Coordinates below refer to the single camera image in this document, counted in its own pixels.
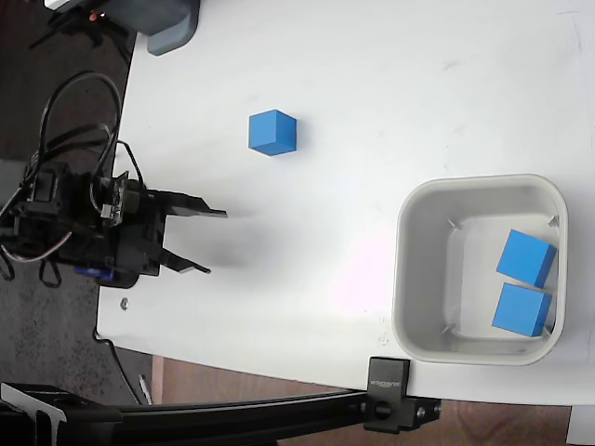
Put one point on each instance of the black table clamp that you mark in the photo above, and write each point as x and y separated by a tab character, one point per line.
388	395

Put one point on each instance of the black device with red light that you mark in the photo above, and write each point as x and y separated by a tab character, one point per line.
74	18

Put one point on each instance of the gray monitor stand base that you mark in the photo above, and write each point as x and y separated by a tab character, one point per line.
162	23

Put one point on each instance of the blue cube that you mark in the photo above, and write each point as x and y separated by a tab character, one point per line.
518	309
272	132
523	255

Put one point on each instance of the small metal nut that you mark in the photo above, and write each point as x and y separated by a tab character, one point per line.
124	303

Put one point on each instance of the white plastic bin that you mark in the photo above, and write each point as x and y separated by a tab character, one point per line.
418	279

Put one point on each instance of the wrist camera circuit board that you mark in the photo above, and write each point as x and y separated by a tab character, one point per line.
115	200

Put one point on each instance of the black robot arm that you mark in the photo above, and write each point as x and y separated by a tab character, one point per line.
60	218

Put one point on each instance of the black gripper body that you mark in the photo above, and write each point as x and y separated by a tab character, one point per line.
141	232

